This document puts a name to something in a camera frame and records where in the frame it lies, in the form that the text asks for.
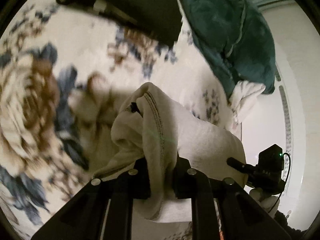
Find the black cable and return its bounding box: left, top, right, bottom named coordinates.
left=267, top=152, right=292, bottom=214

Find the white gloved right hand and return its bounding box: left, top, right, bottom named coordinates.
left=249, top=188, right=279, bottom=218

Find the floral bed quilt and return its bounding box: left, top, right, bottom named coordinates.
left=1, top=0, right=233, bottom=239

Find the dark green plush blanket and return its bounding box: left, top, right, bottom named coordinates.
left=180, top=0, right=277, bottom=97

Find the white pillow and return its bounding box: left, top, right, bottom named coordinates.
left=229, top=80, right=266, bottom=125

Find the beige long sleeve shirt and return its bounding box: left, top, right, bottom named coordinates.
left=97, top=82, right=247, bottom=223

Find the white bed headboard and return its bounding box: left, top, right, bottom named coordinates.
left=241, top=0, right=319, bottom=230

